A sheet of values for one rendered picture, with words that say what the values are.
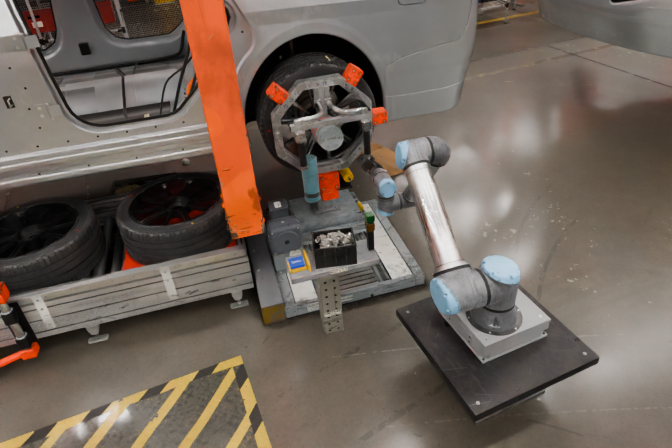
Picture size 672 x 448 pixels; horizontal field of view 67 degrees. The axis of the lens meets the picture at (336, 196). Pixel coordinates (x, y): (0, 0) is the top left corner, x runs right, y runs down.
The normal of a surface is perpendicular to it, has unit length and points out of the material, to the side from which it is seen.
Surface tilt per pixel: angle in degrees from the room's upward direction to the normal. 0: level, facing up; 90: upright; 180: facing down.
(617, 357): 0
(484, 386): 0
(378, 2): 90
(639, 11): 89
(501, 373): 0
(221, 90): 90
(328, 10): 90
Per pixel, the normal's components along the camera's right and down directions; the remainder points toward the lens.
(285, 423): -0.07, -0.84
